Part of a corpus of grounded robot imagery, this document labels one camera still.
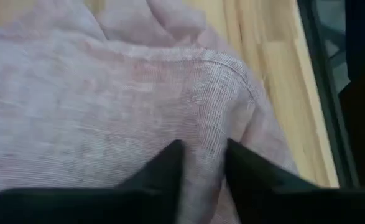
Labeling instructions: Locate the pink heathered shirt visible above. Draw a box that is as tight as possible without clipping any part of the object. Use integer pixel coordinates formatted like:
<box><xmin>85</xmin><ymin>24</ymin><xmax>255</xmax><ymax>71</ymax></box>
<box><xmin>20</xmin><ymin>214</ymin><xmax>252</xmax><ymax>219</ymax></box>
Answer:
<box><xmin>0</xmin><ymin>0</ymin><xmax>300</xmax><ymax>224</ymax></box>

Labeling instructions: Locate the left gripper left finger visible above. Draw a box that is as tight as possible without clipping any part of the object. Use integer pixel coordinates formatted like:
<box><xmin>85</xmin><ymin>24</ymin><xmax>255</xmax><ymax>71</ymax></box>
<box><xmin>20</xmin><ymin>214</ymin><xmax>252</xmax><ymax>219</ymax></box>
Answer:
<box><xmin>0</xmin><ymin>139</ymin><xmax>185</xmax><ymax>224</ymax></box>

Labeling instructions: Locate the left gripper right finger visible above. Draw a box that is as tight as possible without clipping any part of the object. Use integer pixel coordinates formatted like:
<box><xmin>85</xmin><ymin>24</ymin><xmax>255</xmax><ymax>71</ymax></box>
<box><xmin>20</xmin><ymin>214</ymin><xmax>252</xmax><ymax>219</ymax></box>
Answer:
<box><xmin>225</xmin><ymin>138</ymin><xmax>365</xmax><ymax>224</ymax></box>

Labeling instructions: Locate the black metal table frame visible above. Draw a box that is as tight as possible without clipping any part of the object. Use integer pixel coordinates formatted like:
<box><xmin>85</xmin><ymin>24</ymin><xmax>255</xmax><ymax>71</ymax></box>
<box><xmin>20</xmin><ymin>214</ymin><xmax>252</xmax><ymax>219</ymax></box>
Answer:
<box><xmin>296</xmin><ymin>0</ymin><xmax>365</xmax><ymax>189</ymax></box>

